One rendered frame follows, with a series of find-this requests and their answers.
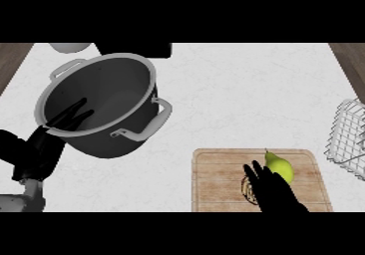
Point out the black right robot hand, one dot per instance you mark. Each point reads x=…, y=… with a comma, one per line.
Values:
x=277, y=192

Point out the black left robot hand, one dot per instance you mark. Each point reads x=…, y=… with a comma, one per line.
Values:
x=36, y=151

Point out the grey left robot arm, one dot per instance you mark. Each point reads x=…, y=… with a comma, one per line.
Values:
x=21, y=198

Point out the brown cupcake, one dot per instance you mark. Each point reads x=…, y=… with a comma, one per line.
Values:
x=247, y=191

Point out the wooden cutting board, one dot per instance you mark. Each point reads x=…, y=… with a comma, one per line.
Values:
x=219, y=181

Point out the green pear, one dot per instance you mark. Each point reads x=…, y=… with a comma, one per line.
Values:
x=281, y=167

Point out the large dark grey pot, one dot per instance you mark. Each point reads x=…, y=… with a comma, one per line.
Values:
x=104, y=103

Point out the white round bowl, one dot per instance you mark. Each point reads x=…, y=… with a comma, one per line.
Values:
x=70, y=47

